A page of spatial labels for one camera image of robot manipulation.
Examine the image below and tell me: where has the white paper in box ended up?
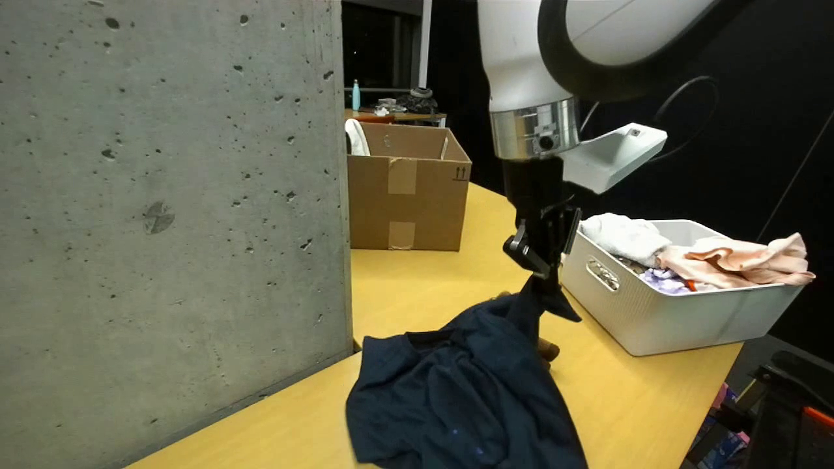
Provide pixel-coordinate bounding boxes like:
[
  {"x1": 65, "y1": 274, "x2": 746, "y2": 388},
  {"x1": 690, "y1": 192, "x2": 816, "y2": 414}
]
[{"x1": 344, "y1": 117, "x2": 371, "y2": 156}]

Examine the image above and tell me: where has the light blue bottle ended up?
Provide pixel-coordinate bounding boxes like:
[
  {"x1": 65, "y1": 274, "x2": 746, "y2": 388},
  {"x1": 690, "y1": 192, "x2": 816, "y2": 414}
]
[{"x1": 349, "y1": 79, "x2": 363, "y2": 111}]

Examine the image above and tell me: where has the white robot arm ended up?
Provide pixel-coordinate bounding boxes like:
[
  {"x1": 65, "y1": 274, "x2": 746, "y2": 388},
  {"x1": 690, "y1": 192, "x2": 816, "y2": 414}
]
[{"x1": 478, "y1": 0, "x2": 746, "y2": 321}]

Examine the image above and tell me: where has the purple patterned cloth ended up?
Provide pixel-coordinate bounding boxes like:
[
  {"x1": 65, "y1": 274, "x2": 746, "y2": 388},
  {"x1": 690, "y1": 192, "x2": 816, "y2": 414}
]
[{"x1": 642, "y1": 268, "x2": 697, "y2": 295}]

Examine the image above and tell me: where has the pink cloth in basket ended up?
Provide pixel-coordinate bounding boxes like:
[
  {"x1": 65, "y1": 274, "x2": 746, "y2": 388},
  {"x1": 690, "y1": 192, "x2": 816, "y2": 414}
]
[{"x1": 654, "y1": 231, "x2": 816, "y2": 291}]

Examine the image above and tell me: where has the dark blue shirt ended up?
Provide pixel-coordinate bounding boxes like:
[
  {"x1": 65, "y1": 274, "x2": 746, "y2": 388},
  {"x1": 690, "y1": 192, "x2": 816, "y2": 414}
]
[{"x1": 344, "y1": 291, "x2": 590, "y2": 469}]

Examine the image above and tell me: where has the brown cardboard box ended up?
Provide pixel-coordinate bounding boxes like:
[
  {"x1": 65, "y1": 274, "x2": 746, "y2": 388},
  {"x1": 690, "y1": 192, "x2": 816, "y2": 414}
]
[{"x1": 346, "y1": 123, "x2": 473, "y2": 251}]

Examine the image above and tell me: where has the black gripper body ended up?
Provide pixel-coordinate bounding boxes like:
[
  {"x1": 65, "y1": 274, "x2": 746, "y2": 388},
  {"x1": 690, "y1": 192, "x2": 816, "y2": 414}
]
[{"x1": 504, "y1": 156, "x2": 582, "y2": 277}]

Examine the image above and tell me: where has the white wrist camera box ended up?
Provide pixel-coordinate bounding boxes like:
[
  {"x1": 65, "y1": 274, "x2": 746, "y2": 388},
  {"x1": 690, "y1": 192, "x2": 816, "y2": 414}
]
[{"x1": 563, "y1": 123, "x2": 667, "y2": 195}]

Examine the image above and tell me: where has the white cloth in basket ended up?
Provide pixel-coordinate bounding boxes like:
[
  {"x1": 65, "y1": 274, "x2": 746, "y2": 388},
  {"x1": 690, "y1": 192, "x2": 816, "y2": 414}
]
[{"x1": 578, "y1": 213, "x2": 671, "y2": 266}]

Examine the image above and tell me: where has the white plastic basket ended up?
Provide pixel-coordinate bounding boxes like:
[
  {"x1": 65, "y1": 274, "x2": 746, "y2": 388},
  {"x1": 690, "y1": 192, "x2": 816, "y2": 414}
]
[{"x1": 561, "y1": 218, "x2": 802, "y2": 355}]

